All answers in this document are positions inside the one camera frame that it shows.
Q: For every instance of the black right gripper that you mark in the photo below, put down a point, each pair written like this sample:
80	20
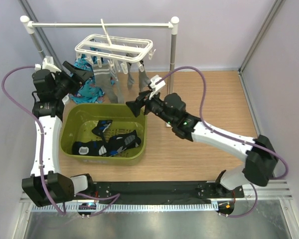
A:
136	105

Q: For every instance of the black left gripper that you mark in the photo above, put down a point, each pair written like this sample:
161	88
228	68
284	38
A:
82	74

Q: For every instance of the white clip sock hanger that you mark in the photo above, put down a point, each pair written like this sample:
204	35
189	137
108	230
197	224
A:
117	51

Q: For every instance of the black patterned sock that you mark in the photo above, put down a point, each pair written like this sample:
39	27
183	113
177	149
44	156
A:
118	143
94	147

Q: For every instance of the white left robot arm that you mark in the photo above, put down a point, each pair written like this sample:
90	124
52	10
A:
46	185

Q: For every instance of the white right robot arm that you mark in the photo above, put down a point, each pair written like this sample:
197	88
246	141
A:
255	153

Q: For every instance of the blue shark pattern sock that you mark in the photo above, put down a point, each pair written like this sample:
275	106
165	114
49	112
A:
89	92

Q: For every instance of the grey striped sock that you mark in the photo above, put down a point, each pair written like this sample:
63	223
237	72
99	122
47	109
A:
103	76

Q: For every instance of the green plastic basket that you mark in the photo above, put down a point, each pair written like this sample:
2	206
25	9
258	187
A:
84	117

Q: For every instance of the white metal drying rack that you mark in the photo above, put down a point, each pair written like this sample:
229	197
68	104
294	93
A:
30	27

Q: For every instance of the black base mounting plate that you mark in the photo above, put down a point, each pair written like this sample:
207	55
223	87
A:
162	192

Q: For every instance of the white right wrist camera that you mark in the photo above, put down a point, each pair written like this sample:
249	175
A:
155	85

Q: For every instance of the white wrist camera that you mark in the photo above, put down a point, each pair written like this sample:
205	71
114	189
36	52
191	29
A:
47	63
155	85

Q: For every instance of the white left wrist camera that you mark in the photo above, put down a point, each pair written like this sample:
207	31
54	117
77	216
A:
47	63

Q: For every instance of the aluminium slotted rail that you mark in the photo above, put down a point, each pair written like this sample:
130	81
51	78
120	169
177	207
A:
90	208

